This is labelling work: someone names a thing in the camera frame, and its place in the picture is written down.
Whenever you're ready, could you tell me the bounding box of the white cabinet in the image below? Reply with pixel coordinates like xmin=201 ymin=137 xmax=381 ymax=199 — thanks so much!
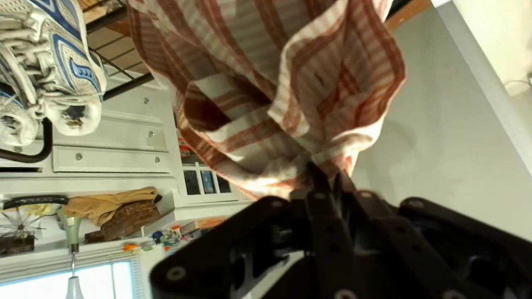
xmin=0 ymin=86 xmax=246 ymax=232

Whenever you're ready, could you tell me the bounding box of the red striped cloth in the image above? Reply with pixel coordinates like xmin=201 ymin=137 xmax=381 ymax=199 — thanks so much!
xmin=128 ymin=0 xmax=405 ymax=199

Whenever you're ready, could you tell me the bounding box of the white sneaker left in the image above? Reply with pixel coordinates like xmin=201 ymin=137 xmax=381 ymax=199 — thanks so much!
xmin=0 ymin=0 xmax=50 ymax=145

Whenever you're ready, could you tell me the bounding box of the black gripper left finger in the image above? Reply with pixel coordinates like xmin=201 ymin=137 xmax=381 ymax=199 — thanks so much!
xmin=306 ymin=162 xmax=359 ymax=299

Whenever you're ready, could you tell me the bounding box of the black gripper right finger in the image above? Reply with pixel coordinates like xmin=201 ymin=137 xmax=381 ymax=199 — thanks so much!
xmin=334 ymin=174 xmax=460 ymax=299

